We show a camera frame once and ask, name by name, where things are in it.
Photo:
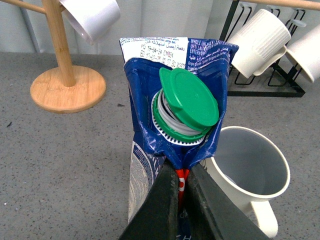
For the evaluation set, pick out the grey-white curtain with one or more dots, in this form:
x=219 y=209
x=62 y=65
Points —
x=26 y=31

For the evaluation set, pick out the white ribbed mug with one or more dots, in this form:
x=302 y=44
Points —
x=261 y=41

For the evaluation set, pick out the wooden mug tree stand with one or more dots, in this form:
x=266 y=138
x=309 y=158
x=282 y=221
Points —
x=67 y=88

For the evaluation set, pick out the black wire mug rack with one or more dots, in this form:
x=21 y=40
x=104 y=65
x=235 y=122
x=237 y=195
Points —
x=280 y=83

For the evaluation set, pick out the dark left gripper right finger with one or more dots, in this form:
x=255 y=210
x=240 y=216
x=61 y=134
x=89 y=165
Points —
x=211 y=214

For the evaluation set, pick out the cream cup with handle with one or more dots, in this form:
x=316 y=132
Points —
x=251 y=170

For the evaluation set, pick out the white smooth mug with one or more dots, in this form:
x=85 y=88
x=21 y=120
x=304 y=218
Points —
x=91 y=19

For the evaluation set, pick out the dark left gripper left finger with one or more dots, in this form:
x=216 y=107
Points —
x=157 y=218

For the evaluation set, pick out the blue white milk carton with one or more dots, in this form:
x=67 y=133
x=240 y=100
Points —
x=178 y=97

